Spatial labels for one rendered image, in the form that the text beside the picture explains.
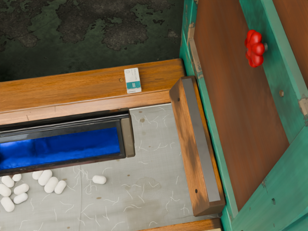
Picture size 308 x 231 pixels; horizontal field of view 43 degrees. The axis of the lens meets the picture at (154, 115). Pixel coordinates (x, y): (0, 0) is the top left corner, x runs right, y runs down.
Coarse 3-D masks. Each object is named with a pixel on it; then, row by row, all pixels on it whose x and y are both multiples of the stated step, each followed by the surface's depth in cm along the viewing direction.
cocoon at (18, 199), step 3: (18, 195) 86; (21, 195) 86; (24, 195) 86; (27, 195) 87; (15, 198) 86; (18, 198) 86; (21, 198) 86; (24, 198) 86; (15, 201) 86; (18, 201) 86; (21, 201) 86
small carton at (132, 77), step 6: (126, 72) 97; (132, 72) 97; (138, 72) 98; (126, 78) 97; (132, 78) 97; (138, 78) 97; (126, 84) 96; (132, 84) 96; (138, 84) 96; (132, 90) 96; (138, 90) 96
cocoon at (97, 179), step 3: (93, 177) 88; (96, 177) 88; (99, 177) 88; (102, 177) 88; (93, 180) 88; (96, 180) 88; (99, 180) 88; (102, 180) 87; (105, 180) 88; (99, 183) 88; (102, 183) 88
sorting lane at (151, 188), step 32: (160, 128) 95; (128, 160) 91; (160, 160) 91; (32, 192) 88; (64, 192) 88; (96, 192) 88; (128, 192) 88; (160, 192) 88; (0, 224) 85; (32, 224) 85; (64, 224) 85; (96, 224) 85; (128, 224) 85; (160, 224) 85
